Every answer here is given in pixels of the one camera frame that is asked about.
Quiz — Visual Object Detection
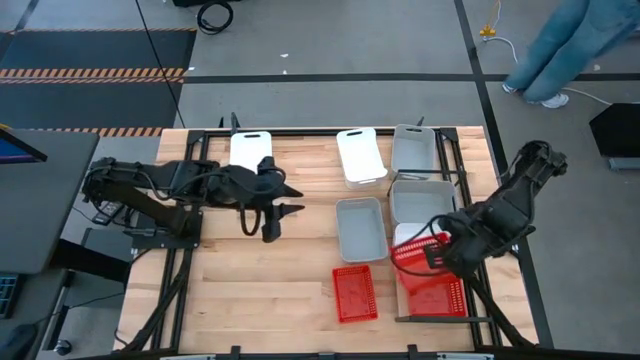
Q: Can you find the black hazard striped floor mat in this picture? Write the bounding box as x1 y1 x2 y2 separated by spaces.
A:
0 27 199 139

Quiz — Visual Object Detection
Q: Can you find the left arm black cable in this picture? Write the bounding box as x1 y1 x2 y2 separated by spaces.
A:
237 197 263 238

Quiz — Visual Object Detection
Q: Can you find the coiled black cable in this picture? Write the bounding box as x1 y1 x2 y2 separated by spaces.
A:
196 0 235 36

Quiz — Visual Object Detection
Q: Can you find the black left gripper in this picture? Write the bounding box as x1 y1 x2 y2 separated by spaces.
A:
248 155 306 222

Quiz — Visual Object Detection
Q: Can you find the red perforated plastic basket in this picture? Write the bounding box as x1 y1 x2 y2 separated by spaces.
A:
399 277 470 319
331 264 380 324
389 233 454 294

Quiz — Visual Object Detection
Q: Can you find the person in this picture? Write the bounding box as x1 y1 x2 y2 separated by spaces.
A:
501 0 640 110

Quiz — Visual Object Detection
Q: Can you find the grey plastic basket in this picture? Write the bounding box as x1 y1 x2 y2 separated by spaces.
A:
334 196 390 265
390 123 437 180
388 178 457 226

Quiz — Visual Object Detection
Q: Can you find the black box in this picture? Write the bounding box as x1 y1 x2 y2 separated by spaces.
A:
588 102 640 160

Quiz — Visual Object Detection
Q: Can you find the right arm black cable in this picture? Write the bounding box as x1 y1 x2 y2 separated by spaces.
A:
390 213 454 277

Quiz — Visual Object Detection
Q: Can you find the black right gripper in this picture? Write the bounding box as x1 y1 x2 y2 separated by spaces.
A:
423 214 494 279

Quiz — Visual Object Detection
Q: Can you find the long black floor cable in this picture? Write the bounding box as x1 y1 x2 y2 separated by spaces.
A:
133 0 187 130

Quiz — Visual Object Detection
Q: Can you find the white floor cable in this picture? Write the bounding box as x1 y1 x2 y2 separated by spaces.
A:
482 34 615 107

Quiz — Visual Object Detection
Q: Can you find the black aluminium table frame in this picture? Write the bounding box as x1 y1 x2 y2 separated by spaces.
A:
117 115 540 360

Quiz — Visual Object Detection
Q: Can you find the grey desk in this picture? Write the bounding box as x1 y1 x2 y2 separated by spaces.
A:
0 128 101 276

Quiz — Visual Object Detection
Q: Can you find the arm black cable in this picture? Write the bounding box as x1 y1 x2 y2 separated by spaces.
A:
390 213 454 277
237 197 263 238

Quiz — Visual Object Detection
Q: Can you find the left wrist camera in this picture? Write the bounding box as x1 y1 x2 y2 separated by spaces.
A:
260 215 285 245

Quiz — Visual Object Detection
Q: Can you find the black monitor with blue screen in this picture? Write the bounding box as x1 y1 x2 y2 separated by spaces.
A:
0 123 50 166

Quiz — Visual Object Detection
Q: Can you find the black keyboard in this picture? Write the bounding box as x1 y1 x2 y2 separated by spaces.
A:
0 272 22 321

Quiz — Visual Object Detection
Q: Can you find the white plastic basket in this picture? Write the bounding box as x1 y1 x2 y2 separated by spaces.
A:
228 130 274 175
392 222 447 249
335 127 389 190

